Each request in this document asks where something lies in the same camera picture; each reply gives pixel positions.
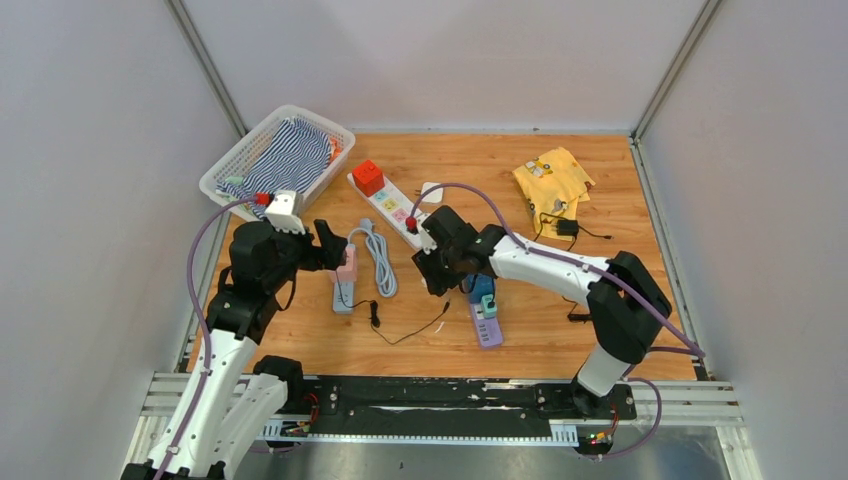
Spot red cube socket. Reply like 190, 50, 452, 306
352, 159, 385, 198

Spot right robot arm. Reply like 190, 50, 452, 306
406, 206, 672, 418

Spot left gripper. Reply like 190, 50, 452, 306
264, 219, 347, 293

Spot black power adapter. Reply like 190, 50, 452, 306
556, 219, 580, 240

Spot long black cable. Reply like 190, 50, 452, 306
533, 211, 614, 326

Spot striped cloth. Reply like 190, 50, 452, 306
216, 117, 339, 201

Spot thin black usb cable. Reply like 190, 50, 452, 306
351, 298, 453, 346

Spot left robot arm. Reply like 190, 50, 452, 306
122, 219, 347, 479

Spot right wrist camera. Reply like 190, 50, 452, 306
404, 211, 437, 254

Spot teal charger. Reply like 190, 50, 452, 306
480, 294, 497, 319

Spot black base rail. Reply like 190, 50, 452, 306
259, 376, 637, 447

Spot white square adapter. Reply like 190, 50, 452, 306
420, 182, 444, 204

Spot white colourful power strip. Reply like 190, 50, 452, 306
346, 173, 422, 251

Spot blue cube socket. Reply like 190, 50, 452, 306
464, 274, 496, 303

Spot pink cube socket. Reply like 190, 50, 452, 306
330, 244, 358, 284

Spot purple power bank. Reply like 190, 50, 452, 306
469, 303, 503, 350

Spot yellow cloth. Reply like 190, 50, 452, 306
512, 147, 596, 238

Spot light blue coiled cable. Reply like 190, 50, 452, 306
347, 219, 399, 299

